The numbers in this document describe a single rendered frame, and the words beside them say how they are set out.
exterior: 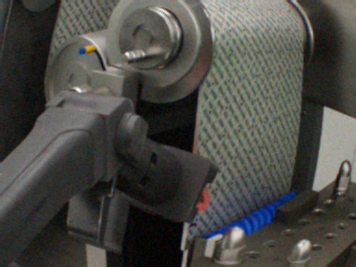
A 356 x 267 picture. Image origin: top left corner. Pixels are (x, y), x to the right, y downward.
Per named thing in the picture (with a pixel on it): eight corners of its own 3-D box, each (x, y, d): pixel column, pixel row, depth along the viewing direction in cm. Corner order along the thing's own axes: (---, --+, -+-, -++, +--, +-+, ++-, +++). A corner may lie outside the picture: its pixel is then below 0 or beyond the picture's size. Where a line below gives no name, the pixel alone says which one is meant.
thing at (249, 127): (181, 249, 96) (199, 84, 90) (285, 199, 114) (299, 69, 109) (184, 250, 95) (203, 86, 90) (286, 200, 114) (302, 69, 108)
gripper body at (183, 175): (194, 225, 86) (155, 209, 80) (114, 197, 92) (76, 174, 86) (221, 165, 87) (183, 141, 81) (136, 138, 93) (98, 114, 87)
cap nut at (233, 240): (206, 260, 90) (212, 228, 89) (224, 251, 93) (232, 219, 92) (232, 267, 88) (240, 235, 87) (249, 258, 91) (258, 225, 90)
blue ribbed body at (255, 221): (192, 255, 97) (196, 232, 96) (284, 209, 113) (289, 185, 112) (215, 262, 95) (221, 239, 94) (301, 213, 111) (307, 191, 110)
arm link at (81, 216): (137, 108, 72) (52, 96, 74) (110, 241, 69) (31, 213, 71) (171, 150, 83) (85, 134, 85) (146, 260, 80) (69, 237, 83)
